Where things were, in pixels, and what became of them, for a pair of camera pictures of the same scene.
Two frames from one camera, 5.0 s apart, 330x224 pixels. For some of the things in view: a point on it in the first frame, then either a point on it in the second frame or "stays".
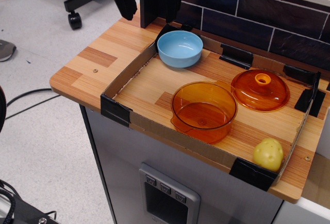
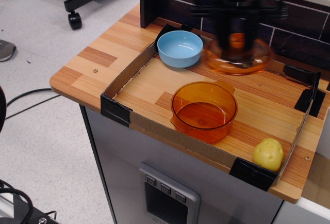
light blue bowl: x=180 y=49 stays
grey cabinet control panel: x=162 y=200 stays
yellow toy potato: x=268 y=153 stays
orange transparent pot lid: x=260 y=90 -> x=263 y=55
